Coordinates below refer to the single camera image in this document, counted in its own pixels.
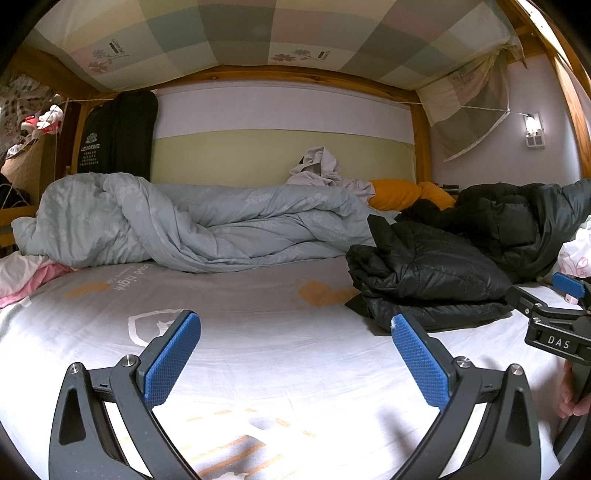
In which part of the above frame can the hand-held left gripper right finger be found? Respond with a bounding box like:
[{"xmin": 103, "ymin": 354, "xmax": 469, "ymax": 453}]
[{"xmin": 391, "ymin": 314, "xmax": 542, "ymax": 480}]

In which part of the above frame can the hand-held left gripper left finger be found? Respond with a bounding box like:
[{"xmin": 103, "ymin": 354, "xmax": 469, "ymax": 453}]
[{"xmin": 48, "ymin": 310, "xmax": 202, "ymax": 480}]

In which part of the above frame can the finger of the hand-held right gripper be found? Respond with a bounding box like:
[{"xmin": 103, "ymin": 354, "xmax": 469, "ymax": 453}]
[
  {"xmin": 505, "ymin": 286, "xmax": 550, "ymax": 319},
  {"xmin": 551, "ymin": 272, "xmax": 587, "ymax": 298}
]

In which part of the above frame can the black puffer jacket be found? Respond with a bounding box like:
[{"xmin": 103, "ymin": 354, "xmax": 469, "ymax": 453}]
[{"xmin": 345, "ymin": 215, "xmax": 514, "ymax": 335}]

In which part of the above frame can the person's right hand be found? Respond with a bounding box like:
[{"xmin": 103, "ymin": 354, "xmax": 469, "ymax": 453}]
[{"xmin": 556, "ymin": 364, "xmax": 588, "ymax": 418}]

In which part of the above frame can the white floral cloth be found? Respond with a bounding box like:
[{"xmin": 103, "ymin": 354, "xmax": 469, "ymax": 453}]
[{"xmin": 558, "ymin": 219, "xmax": 591, "ymax": 280}]

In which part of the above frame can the dark green padded coat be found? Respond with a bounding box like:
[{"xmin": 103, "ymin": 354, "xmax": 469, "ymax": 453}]
[{"xmin": 397, "ymin": 180, "xmax": 591, "ymax": 283}]

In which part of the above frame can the white printed bed sheet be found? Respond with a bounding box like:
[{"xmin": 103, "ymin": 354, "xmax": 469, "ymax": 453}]
[{"xmin": 0, "ymin": 256, "xmax": 573, "ymax": 480}]

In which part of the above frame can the grey-blue duvet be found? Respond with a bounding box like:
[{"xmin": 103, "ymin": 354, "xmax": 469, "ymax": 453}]
[{"xmin": 11, "ymin": 172, "xmax": 377, "ymax": 275}]

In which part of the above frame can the pink cloth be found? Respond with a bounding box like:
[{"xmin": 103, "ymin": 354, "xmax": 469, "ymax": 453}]
[{"xmin": 0, "ymin": 254, "xmax": 75, "ymax": 309}]

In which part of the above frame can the orange pillow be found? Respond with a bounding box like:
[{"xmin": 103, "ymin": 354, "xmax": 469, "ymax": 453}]
[{"xmin": 367, "ymin": 179, "xmax": 457, "ymax": 212}]

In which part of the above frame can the light grey crumpled garment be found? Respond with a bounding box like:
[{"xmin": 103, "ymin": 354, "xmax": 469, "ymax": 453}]
[{"xmin": 286, "ymin": 147, "xmax": 375, "ymax": 201}]

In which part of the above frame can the tied checked bed curtain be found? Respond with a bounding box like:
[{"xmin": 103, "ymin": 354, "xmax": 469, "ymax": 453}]
[{"xmin": 418, "ymin": 39, "xmax": 525, "ymax": 162}]

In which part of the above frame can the black hanging garment bag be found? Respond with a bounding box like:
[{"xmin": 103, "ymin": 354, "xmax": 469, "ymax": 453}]
[{"xmin": 76, "ymin": 90, "xmax": 159, "ymax": 178}]

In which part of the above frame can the brown cardboard panel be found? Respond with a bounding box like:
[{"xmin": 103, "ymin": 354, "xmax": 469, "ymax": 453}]
[{"xmin": 0, "ymin": 138, "xmax": 56, "ymax": 185}]

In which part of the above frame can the red white cloth bundle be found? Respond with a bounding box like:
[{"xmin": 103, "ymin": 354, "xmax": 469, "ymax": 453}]
[{"xmin": 21, "ymin": 105, "xmax": 63, "ymax": 134}]

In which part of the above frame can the checked hanging cloth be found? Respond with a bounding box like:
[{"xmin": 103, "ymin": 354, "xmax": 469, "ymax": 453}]
[{"xmin": 0, "ymin": 74, "xmax": 61, "ymax": 153}]

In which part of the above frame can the pastel checked canopy cloth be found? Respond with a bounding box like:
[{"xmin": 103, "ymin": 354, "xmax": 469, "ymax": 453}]
[{"xmin": 21, "ymin": 0, "xmax": 525, "ymax": 90}]

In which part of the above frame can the wall socket with night light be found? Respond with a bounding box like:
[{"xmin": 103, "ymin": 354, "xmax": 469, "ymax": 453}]
[{"xmin": 522, "ymin": 112, "xmax": 546, "ymax": 151}]

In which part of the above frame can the wooden bunk bed frame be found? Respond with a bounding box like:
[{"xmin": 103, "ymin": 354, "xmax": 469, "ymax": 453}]
[{"xmin": 0, "ymin": 0, "xmax": 591, "ymax": 259}]

